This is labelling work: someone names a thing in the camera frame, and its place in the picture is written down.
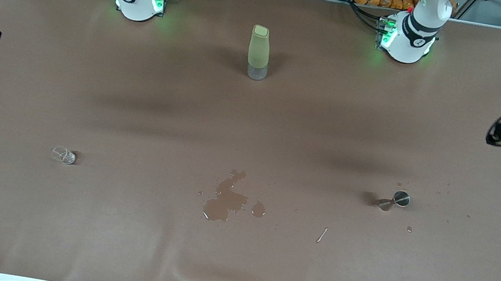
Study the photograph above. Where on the brown table mat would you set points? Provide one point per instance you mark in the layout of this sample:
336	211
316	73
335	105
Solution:
186	99

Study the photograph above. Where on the large brown liquid puddle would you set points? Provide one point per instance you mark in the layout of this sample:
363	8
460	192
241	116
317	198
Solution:
225	200

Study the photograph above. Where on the small brown liquid puddle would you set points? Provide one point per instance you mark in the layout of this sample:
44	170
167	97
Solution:
258	209

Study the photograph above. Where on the clear glass beaker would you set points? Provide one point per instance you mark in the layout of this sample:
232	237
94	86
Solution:
67	158

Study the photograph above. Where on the steel double jigger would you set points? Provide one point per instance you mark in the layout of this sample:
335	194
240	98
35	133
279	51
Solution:
402	199

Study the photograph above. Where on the small pale stick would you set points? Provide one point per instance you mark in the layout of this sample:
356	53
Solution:
322	235

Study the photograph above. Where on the green translucent bottle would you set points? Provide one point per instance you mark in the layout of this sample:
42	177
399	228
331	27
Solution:
259	50

